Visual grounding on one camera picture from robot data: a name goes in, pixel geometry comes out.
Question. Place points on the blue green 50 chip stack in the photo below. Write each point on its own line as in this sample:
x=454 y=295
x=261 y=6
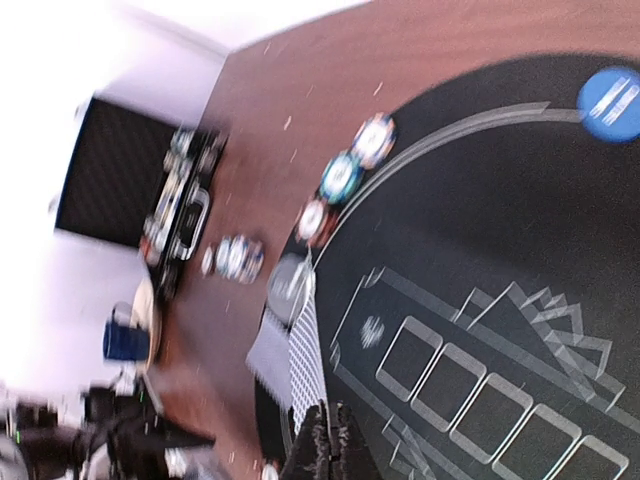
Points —
x=222 y=255

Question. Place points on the round black poker mat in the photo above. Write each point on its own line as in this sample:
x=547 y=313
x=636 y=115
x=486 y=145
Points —
x=478 y=301

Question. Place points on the blue small blind button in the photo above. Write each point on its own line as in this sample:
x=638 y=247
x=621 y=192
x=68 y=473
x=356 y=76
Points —
x=609 y=104

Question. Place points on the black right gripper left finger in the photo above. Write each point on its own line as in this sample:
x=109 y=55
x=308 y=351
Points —
x=310 y=456

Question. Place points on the blue playing card deck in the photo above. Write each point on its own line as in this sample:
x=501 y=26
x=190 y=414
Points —
x=269 y=361

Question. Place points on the dark blue mug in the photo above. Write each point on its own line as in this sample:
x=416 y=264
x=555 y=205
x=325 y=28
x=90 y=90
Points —
x=123 y=339

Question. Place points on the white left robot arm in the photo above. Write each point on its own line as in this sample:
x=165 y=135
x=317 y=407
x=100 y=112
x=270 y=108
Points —
x=121 y=436

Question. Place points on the orange black 100 chip stack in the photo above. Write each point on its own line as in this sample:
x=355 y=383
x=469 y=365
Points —
x=207 y=262

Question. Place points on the clear acrylic dealer button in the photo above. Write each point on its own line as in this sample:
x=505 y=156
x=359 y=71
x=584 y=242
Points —
x=289 y=287

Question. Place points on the single blue-backed playing card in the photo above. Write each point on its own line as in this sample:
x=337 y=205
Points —
x=308 y=388

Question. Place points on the beige patterned plate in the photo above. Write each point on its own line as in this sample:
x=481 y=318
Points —
x=147 y=315

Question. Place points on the blue cream 10 chip stack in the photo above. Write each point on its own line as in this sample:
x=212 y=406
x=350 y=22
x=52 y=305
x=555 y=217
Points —
x=245 y=259

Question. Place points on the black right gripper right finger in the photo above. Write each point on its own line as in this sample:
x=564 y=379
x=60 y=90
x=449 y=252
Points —
x=350 y=457

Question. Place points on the black poker set case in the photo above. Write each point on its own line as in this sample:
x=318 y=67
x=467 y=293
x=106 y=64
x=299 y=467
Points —
x=128 y=181

